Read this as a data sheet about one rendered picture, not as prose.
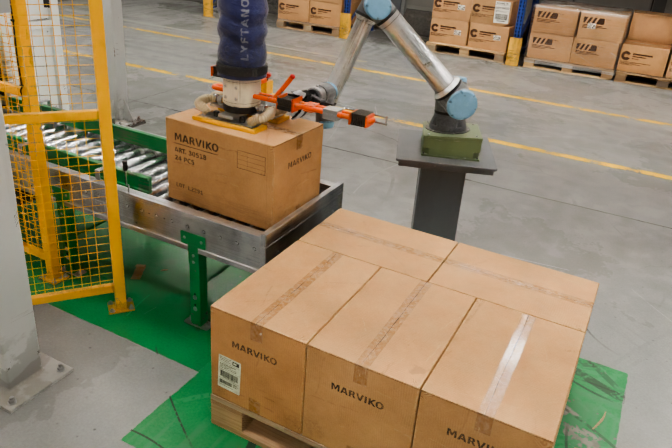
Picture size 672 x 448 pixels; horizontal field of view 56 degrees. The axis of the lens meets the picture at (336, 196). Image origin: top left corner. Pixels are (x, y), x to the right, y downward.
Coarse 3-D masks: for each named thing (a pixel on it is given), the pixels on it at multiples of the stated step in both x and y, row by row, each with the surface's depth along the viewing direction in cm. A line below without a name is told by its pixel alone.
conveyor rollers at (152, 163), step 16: (16, 128) 376; (48, 128) 384; (48, 144) 355; (64, 144) 356; (80, 144) 363; (96, 144) 362; (128, 144) 362; (128, 160) 341; (144, 160) 348; (160, 160) 346; (160, 176) 324; (160, 192) 311; (192, 208) 294
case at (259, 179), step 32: (192, 128) 280; (224, 128) 277; (288, 128) 283; (320, 128) 291; (192, 160) 286; (224, 160) 277; (256, 160) 268; (288, 160) 273; (320, 160) 299; (192, 192) 293; (224, 192) 283; (256, 192) 274; (288, 192) 280; (256, 224) 280
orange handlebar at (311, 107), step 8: (264, 80) 305; (216, 88) 287; (256, 96) 279; (264, 96) 277; (272, 96) 280; (296, 104) 271; (304, 104) 269; (312, 104) 270; (312, 112) 268; (320, 112) 266; (344, 112) 266
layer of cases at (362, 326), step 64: (320, 256) 261; (384, 256) 265; (448, 256) 271; (256, 320) 218; (320, 320) 220; (384, 320) 223; (448, 320) 226; (512, 320) 228; (576, 320) 231; (256, 384) 226; (320, 384) 211; (384, 384) 198; (448, 384) 194; (512, 384) 196
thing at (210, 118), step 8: (216, 112) 282; (200, 120) 283; (208, 120) 281; (216, 120) 280; (224, 120) 279; (232, 120) 280; (240, 120) 277; (232, 128) 276; (240, 128) 274; (248, 128) 273; (256, 128) 274; (264, 128) 278
